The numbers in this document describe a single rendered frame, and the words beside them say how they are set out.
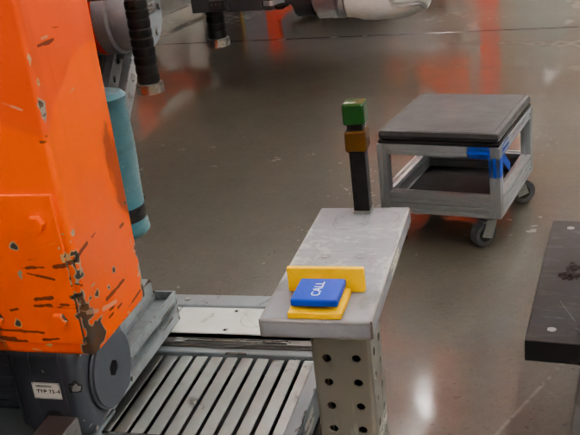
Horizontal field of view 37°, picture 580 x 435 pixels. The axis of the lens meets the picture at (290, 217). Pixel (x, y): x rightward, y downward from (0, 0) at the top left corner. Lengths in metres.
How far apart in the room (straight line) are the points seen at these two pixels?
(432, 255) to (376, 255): 1.04
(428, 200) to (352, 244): 1.02
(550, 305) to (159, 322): 0.87
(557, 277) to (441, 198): 0.86
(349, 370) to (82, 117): 0.64
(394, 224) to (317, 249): 0.16
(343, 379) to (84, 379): 0.42
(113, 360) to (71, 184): 0.51
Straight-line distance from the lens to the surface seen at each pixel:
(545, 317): 1.56
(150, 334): 1.96
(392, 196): 2.54
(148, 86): 1.41
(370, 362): 1.45
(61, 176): 1.05
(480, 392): 1.90
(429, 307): 2.22
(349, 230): 1.55
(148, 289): 2.01
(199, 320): 2.12
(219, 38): 1.72
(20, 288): 1.13
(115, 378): 1.52
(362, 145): 1.57
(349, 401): 1.50
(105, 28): 1.55
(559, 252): 1.79
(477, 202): 2.47
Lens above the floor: 1.06
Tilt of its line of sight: 22 degrees down
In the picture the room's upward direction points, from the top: 7 degrees counter-clockwise
